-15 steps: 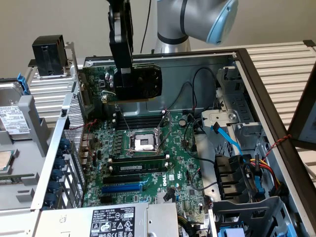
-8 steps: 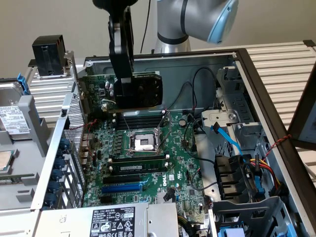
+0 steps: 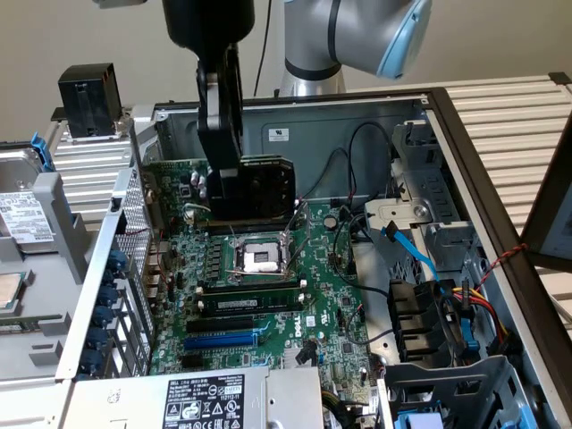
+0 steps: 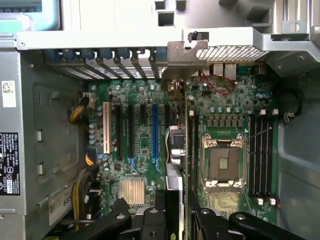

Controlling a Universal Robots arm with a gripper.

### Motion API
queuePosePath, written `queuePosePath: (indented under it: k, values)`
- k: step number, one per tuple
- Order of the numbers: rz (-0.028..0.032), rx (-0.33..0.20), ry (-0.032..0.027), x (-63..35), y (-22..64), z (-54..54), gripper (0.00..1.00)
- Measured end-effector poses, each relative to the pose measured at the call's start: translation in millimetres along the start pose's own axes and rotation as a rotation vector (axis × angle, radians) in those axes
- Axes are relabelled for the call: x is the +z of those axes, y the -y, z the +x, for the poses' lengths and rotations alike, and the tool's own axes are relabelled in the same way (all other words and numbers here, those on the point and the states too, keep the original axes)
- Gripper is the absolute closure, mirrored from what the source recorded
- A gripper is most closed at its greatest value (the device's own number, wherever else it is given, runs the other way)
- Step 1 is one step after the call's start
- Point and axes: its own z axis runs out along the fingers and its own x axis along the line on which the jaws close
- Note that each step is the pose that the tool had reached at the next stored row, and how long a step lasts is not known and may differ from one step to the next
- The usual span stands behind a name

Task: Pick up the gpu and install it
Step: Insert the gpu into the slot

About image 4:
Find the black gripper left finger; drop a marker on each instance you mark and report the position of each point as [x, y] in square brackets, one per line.
[161, 220]

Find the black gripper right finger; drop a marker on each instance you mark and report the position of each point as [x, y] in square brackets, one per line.
[196, 225]

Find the small finned chipset heatsink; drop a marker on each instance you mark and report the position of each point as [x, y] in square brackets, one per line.
[131, 192]

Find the CPU socket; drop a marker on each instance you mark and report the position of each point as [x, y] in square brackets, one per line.
[223, 162]

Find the black RAM slot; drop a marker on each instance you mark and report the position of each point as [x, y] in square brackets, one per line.
[197, 150]
[264, 155]
[191, 150]
[270, 155]
[258, 155]
[252, 155]

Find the green motherboard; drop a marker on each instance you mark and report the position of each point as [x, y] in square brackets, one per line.
[142, 140]

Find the blue expansion slot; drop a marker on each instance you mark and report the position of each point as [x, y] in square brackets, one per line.
[155, 132]

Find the long black expansion slot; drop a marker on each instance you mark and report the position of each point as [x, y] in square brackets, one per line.
[131, 130]
[167, 117]
[120, 130]

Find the white expansion slot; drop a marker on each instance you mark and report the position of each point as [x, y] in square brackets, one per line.
[107, 127]

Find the short black expansion slot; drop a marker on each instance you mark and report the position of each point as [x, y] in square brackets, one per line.
[143, 111]

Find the thin metal locking lever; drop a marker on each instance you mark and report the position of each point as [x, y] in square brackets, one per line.
[260, 132]

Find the grey open PC case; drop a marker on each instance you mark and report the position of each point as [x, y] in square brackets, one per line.
[295, 162]

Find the blue slot retaining clip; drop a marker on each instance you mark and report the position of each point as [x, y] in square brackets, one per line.
[106, 53]
[123, 53]
[160, 53]
[68, 53]
[87, 53]
[53, 53]

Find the black chassis intrusion switch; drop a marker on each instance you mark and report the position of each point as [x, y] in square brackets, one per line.
[200, 36]

